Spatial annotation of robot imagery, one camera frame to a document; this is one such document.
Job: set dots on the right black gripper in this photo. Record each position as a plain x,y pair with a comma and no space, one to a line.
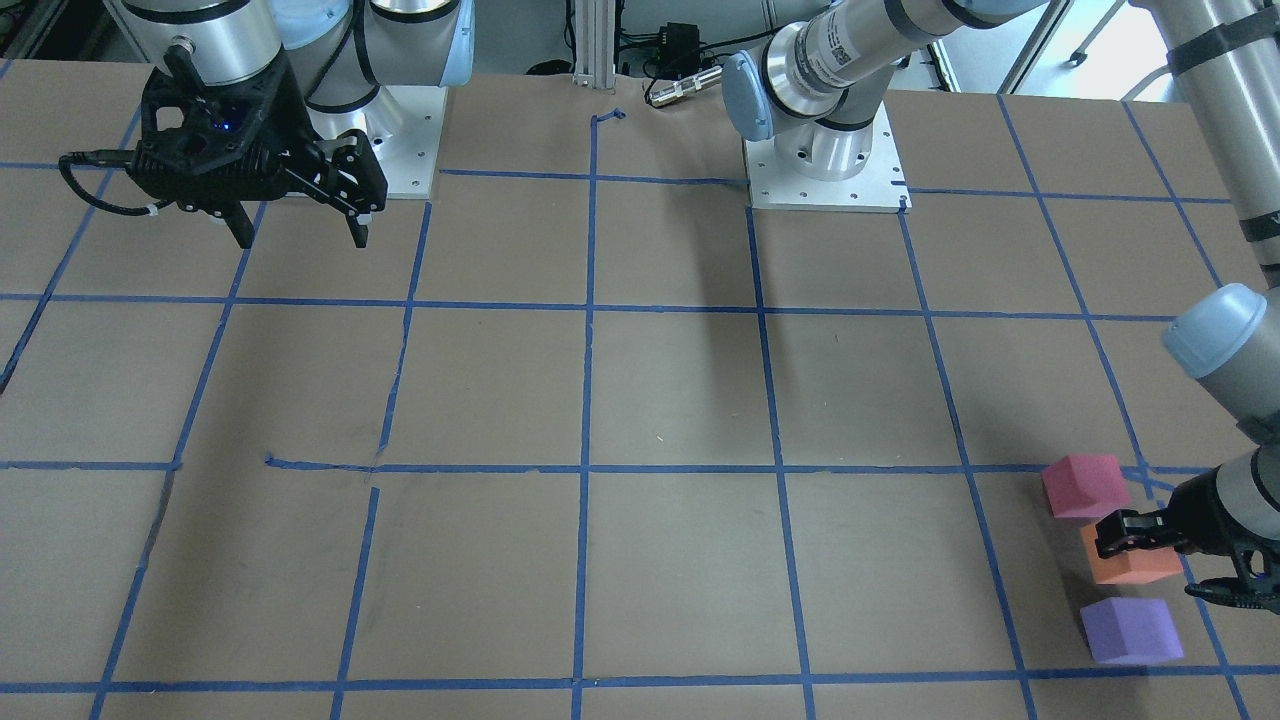
287,116

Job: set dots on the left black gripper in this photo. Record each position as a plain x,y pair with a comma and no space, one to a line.
1213,513

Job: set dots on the orange foam block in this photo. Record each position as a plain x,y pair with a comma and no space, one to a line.
1139,567

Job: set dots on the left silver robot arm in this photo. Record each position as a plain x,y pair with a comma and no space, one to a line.
822,80

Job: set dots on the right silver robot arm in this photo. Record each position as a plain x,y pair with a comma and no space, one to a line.
394,43

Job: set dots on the red foam block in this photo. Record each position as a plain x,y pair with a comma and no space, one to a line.
1085,486

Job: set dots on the purple foam block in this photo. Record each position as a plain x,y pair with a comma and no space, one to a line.
1131,631

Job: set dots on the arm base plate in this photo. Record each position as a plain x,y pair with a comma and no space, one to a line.
816,168
405,123

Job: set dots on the aluminium frame post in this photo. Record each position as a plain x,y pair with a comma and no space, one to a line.
594,25

